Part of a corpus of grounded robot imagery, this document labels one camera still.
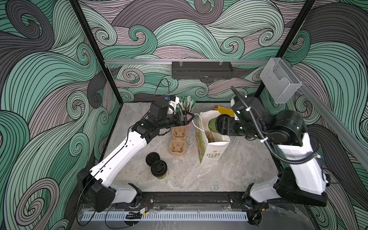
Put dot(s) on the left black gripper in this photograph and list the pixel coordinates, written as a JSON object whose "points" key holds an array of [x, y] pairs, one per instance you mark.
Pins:
{"points": [[183, 118]]}

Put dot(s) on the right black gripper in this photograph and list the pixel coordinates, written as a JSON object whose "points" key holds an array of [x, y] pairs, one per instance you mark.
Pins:
{"points": [[230, 125]]}

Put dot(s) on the green paper coffee cup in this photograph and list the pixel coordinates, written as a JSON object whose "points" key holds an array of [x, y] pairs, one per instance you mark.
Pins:
{"points": [[212, 123]]}

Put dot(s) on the white paper takeout bag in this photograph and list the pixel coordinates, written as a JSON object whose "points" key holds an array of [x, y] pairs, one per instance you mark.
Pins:
{"points": [[209, 152]]}

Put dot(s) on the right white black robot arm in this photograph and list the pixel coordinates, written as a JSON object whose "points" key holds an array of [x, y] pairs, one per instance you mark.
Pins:
{"points": [[286, 137]]}

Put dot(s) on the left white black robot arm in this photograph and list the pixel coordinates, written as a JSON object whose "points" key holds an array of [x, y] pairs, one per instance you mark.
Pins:
{"points": [[96, 184]]}

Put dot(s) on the yellow napkin stack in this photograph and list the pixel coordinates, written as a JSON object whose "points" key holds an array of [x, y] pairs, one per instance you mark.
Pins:
{"points": [[225, 111]]}

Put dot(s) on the brown pulp cup carrier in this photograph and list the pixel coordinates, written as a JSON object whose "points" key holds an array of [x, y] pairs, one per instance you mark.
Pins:
{"points": [[177, 146]]}

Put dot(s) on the stack of black cup lids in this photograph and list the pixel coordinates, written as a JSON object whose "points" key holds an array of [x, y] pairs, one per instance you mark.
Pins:
{"points": [[151, 158]]}

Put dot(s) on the black wall-mounted tray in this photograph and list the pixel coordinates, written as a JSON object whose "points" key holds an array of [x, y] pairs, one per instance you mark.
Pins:
{"points": [[202, 70]]}

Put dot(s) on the aluminium rail back wall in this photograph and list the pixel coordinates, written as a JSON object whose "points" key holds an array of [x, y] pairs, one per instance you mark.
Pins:
{"points": [[145, 61]]}

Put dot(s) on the aluminium rail wall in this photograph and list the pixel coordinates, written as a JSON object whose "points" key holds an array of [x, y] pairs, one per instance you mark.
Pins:
{"points": [[340, 105], [145, 61]]}

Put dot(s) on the clear acrylic wall holder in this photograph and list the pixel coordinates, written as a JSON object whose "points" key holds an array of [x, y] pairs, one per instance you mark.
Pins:
{"points": [[280, 79]]}

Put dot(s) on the white slotted cable duct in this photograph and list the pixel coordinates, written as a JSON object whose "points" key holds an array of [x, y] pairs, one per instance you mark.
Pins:
{"points": [[168, 216]]}

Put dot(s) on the aluminium rail right wall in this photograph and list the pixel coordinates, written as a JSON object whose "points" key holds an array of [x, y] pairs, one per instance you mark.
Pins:
{"points": [[340, 105]]}

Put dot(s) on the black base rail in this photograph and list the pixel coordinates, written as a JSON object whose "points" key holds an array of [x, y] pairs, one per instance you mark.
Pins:
{"points": [[160, 200]]}

